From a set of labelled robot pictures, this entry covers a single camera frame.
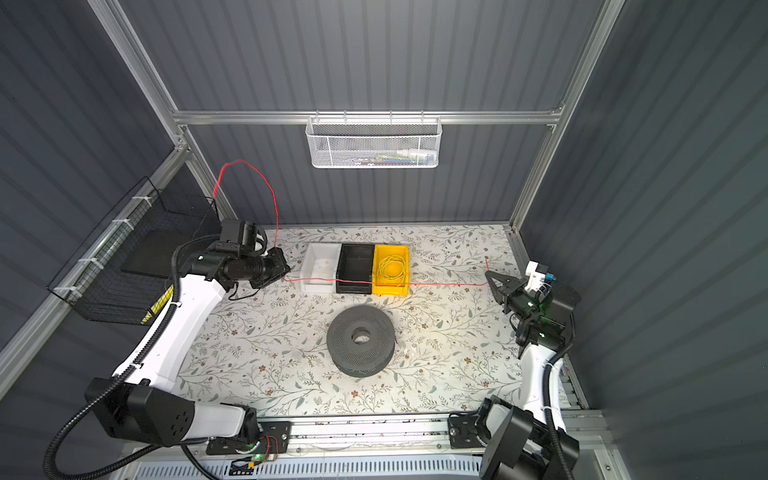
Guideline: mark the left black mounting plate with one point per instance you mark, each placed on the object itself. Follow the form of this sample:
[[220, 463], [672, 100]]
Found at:
[[274, 437]]

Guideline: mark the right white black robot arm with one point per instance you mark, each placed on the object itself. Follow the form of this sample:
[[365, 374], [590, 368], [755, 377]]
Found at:
[[526, 438]]

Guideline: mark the white plastic bin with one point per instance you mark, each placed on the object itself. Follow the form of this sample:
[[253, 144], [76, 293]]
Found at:
[[319, 268]]

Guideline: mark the black flat pad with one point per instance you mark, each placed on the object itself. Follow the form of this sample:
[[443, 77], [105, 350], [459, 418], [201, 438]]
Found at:
[[152, 255]]

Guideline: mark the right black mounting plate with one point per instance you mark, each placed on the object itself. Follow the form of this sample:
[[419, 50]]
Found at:
[[462, 431]]

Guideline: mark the black wire basket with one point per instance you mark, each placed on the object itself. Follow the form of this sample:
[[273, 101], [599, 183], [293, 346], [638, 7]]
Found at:
[[92, 283]]

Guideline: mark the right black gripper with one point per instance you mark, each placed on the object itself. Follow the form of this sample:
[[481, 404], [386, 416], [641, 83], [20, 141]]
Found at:
[[512, 295]]

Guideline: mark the white wire mesh basket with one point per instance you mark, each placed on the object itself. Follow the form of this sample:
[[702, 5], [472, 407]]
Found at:
[[330, 141]]

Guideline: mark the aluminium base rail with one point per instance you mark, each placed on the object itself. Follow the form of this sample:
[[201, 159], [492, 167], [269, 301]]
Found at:
[[407, 446]]

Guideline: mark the yellow green striped item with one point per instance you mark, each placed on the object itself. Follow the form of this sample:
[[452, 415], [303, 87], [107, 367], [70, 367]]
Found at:
[[154, 311]]

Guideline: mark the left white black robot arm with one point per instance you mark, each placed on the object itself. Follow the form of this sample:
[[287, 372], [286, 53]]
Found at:
[[138, 402]]

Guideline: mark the yellow plastic bin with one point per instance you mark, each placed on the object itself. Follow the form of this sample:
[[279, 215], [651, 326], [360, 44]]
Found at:
[[391, 270]]

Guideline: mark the items in white basket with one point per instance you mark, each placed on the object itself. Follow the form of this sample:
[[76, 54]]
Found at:
[[397, 159]]

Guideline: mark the black mounting plate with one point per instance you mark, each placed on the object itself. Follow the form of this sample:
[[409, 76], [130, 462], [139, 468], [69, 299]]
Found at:
[[274, 437], [462, 431]]

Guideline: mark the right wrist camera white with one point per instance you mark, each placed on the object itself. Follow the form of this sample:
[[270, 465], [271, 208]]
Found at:
[[537, 276]]

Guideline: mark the black plastic bin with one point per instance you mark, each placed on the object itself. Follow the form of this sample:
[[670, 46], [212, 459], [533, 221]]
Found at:
[[355, 269]]

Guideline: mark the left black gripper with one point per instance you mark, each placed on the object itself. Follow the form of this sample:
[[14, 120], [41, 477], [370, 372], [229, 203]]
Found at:
[[278, 267]]

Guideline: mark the grey perforated spool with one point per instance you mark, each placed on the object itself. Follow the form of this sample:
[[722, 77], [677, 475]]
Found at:
[[361, 341]]

